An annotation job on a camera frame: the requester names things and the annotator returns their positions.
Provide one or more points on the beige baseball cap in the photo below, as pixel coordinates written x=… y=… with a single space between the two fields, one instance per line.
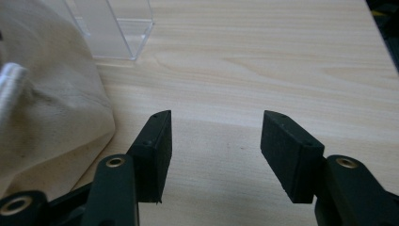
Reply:
x=53 y=103

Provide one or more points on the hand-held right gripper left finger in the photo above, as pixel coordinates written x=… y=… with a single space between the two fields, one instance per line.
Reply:
x=153 y=157

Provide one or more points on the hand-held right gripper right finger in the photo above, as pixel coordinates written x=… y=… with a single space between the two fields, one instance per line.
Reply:
x=288 y=157

